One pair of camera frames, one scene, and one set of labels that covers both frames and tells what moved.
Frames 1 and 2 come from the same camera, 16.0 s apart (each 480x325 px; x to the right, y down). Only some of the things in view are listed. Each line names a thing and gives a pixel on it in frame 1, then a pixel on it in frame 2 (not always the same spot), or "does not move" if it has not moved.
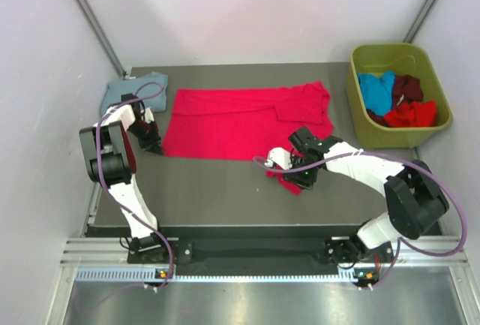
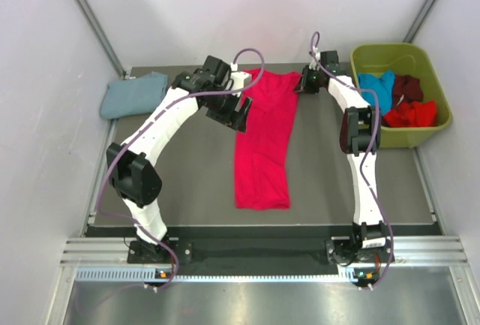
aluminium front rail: (112, 252) does not move
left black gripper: (153, 145) to (230, 118)
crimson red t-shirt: (244, 124) to (260, 163)
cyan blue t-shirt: (377, 91) does not move
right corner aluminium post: (430, 3) does not move
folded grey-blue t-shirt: (116, 89) does not move
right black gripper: (305, 182) to (301, 85)
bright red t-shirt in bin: (420, 113) does not move
